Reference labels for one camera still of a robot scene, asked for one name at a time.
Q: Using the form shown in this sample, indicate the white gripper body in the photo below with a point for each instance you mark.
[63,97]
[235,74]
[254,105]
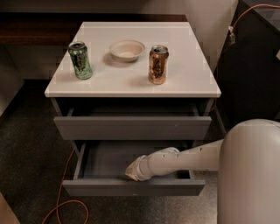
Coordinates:
[140,168]

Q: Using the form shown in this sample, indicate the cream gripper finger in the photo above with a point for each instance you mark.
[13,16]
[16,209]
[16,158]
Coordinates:
[129,173]
[136,163]

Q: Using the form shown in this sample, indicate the grey drawer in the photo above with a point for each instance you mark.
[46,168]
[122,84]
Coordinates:
[133,122]
[100,171]

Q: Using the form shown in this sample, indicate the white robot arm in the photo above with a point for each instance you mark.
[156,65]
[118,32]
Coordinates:
[248,164]

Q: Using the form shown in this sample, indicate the grey top drawer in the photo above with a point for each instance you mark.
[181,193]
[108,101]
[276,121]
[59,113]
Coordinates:
[133,122]

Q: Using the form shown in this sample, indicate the orange soda can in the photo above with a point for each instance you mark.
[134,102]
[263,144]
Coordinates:
[157,64]

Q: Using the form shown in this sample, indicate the green soda can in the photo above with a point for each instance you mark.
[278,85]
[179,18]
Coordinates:
[79,56]

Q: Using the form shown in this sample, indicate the white paper bowl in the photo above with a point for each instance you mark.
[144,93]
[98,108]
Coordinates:
[127,50]

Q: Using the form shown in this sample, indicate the dark wooden bench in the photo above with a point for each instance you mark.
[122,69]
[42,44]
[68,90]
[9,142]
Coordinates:
[59,29]

